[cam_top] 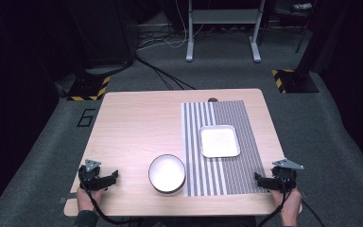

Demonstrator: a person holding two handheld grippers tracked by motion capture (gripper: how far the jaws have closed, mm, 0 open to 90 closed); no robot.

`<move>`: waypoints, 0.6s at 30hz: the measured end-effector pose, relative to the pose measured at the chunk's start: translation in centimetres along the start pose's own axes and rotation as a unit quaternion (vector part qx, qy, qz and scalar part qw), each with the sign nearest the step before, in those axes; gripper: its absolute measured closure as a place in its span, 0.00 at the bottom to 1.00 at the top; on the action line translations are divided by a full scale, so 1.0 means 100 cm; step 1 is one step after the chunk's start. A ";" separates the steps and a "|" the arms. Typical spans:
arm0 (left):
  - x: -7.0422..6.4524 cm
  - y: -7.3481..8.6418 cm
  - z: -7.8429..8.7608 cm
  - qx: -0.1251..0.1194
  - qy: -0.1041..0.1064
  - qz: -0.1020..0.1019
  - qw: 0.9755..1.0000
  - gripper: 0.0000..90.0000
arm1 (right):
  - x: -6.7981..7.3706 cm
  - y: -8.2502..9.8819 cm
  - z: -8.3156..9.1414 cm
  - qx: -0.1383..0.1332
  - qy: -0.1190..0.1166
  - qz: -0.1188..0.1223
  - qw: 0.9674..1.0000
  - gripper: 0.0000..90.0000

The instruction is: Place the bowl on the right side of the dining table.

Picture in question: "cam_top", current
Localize white metal desk frame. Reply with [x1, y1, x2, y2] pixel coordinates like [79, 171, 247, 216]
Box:
[185, 0, 263, 63]

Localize grey tape strip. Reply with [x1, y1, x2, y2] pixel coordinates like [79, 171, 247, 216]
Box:
[59, 192, 78, 204]

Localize hand-held gripper black cable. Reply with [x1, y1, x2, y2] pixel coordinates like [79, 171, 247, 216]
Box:
[256, 176, 292, 227]
[78, 165, 146, 226]

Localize white floor cables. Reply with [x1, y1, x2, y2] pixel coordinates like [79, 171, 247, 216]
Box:
[136, 0, 204, 51]

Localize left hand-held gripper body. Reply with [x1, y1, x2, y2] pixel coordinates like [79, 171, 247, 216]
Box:
[78, 159, 102, 190]

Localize left hand-held gripper black cable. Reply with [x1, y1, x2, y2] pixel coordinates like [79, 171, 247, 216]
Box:
[78, 165, 146, 226]

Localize grey striped placemat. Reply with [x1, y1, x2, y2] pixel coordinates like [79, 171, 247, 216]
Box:
[181, 99, 268, 198]

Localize black floor cable bundle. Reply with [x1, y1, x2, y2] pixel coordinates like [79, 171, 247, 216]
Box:
[134, 55, 197, 91]

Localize person's right hand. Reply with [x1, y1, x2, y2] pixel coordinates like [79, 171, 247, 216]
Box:
[270, 187, 303, 218]

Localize right hand-held gripper black cable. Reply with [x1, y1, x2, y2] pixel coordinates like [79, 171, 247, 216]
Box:
[256, 176, 292, 227]

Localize black stand post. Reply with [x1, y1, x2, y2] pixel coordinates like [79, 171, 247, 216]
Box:
[295, 0, 332, 77]

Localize black base with hazard tape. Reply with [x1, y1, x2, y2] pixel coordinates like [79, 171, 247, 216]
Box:
[271, 69, 320, 95]
[66, 75, 112, 102]

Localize square white plate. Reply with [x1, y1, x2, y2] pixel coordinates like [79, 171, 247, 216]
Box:
[199, 124, 242, 159]

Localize person's left hand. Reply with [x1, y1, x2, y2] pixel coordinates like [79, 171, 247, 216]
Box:
[76, 188, 103, 213]

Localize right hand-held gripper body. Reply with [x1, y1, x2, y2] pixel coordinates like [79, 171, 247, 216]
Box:
[271, 158, 304, 192]

